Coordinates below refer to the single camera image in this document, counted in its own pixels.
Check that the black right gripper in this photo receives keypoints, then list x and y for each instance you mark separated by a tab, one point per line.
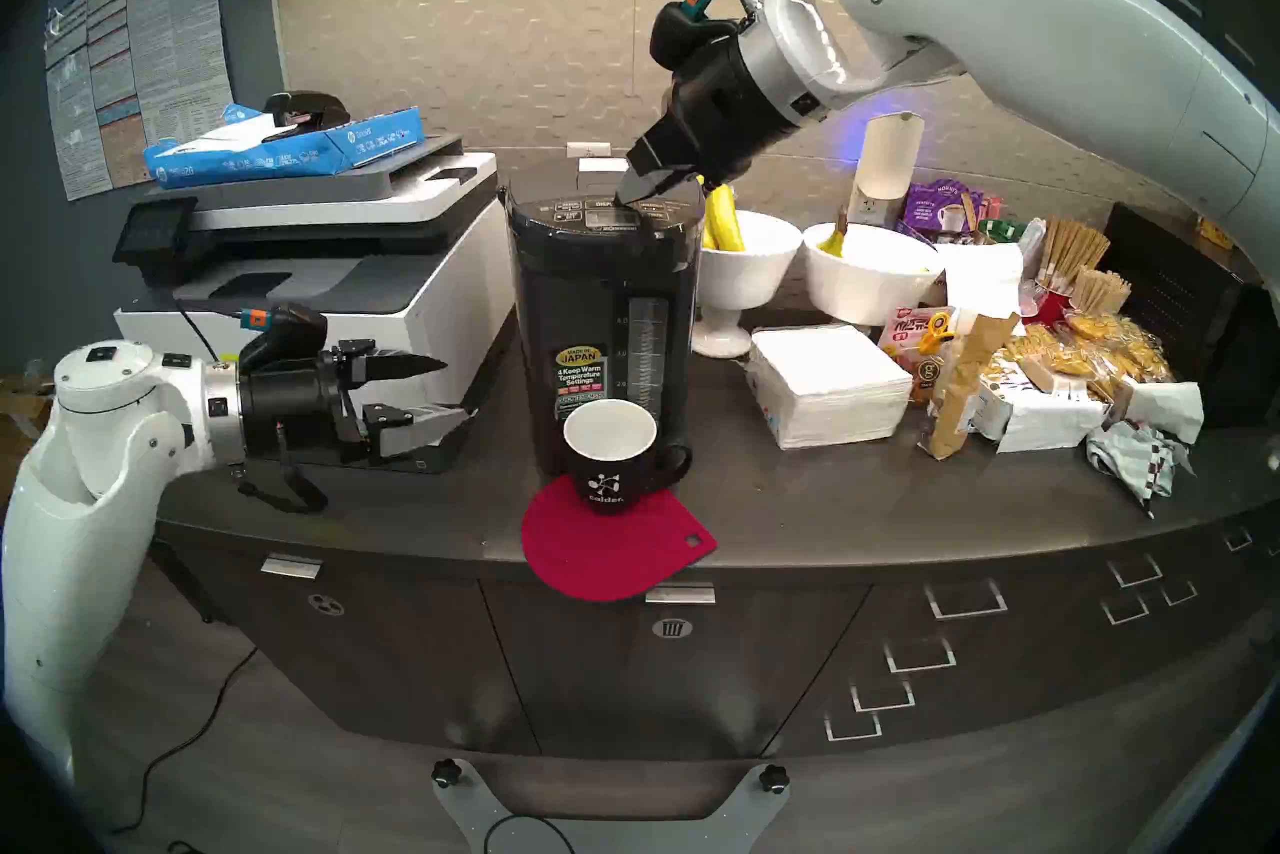
735	107

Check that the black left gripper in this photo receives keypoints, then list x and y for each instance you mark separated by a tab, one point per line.
290	407

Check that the black electric water dispenser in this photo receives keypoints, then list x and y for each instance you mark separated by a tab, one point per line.
590	302

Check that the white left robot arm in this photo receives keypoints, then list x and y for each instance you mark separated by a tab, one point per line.
70	562

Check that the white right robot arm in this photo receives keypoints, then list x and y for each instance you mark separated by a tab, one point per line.
1050	32

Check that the red cup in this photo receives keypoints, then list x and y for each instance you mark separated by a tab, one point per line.
1050	307

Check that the yellow banana bunch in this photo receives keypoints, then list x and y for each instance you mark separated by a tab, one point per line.
725	222

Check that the white grey office printer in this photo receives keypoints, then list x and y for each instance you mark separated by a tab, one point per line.
370	272

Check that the yellow-green banana with stem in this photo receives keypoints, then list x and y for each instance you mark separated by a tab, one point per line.
836	240

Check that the black mug white inside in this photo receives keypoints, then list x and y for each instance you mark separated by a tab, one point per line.
605	487

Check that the large white bowl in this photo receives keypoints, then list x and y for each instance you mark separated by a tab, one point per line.
865	287

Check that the red round silicone mat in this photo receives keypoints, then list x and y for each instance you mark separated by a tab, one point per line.
610	562

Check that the blue printer paper ream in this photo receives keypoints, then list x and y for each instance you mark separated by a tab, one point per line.
270	160

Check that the white paper napkin stack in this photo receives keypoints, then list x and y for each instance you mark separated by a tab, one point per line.
830	387

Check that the purple coffee box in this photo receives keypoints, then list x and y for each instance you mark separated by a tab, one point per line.
940	210

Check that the pink snack package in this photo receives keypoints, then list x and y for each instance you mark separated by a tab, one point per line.
905	332

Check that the black stapler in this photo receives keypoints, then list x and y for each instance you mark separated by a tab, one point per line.
310	110

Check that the yellow bag clip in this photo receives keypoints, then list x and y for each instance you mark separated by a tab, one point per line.
940	325

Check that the dark base cabinet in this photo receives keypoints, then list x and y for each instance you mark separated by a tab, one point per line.
570	682

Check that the dark round-logo snack pack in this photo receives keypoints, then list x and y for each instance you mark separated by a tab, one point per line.
927	377

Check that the green tea packet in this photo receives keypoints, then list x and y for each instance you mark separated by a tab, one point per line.
1002	229

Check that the black star knob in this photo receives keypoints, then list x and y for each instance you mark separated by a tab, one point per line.
774	778
446	773

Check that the brown paper bag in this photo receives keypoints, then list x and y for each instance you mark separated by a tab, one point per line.
965	387

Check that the wooden stirrer bundle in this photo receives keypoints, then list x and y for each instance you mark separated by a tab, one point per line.
1072	252
1100	292

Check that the white printed coffee bag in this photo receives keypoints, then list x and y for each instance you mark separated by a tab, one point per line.
1045	419

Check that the yellow snack bag pile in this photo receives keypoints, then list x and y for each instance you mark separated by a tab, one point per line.
1095	347

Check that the silver drawer pull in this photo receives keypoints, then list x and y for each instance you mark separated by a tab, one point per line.
853	738
1125	621
920	668
965	614
1135	583
882	708
1179	601
1238	548

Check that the black countertop appliance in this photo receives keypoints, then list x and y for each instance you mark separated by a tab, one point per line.
1180	322

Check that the white folded bag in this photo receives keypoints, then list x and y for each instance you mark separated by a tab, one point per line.
1165	407

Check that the checked kitchen cloth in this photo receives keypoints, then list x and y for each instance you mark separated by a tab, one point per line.
1140	460

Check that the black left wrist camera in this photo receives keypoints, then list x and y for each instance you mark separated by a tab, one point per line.
295	330

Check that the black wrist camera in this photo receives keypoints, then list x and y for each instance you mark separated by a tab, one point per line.
685	32
295	330

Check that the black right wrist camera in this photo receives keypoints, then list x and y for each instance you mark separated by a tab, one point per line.
685	32

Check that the white pedestal bowl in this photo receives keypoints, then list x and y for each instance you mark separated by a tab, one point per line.
745	272

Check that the grey text wall poster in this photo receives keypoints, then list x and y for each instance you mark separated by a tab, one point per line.
180	62

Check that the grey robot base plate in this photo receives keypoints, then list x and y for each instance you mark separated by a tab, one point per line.
455	817

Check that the tall wall notice poster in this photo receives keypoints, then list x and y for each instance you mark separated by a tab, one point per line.
80	102

